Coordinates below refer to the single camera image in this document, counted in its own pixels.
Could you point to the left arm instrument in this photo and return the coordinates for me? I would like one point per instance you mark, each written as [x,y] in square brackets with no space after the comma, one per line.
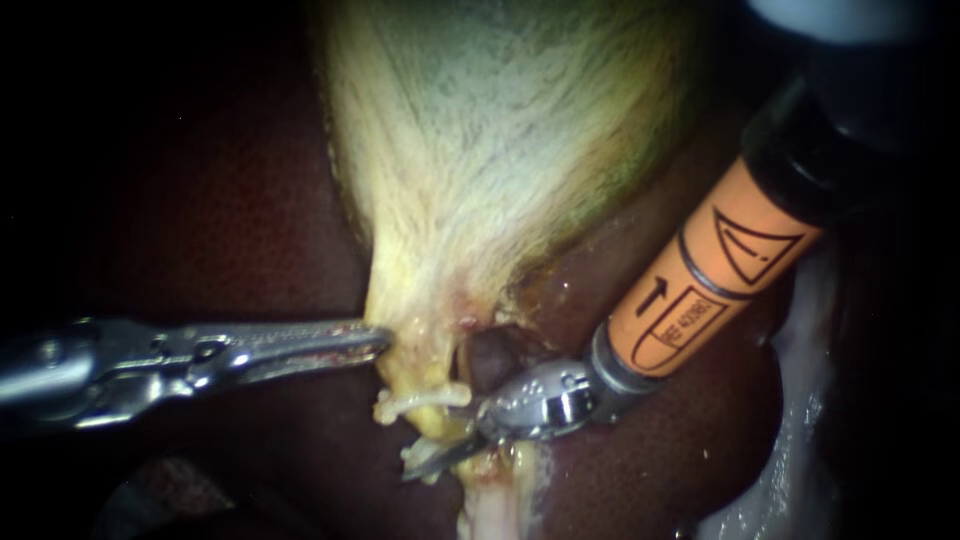
[82,371]

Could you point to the left arm instrument jaw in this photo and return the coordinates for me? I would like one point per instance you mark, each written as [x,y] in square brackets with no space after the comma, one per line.
[300,339]
[300,366]

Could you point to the right arm instrument jaw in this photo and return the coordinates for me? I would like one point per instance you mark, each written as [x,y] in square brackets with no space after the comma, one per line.
[450,459]

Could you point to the right arm instrument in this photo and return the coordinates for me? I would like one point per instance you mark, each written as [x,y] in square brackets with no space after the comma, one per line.
[547,405]

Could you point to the gallbladder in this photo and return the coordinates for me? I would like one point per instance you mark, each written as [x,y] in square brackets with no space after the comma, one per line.
[487,165]

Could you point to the dark right arm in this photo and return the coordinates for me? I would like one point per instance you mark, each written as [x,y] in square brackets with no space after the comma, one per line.
[720,277]

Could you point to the white clip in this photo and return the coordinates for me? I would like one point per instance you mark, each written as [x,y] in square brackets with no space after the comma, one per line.
[420,454]
[420,401]

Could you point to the dark red liver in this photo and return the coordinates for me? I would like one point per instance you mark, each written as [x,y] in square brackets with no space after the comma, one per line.
[675,450]

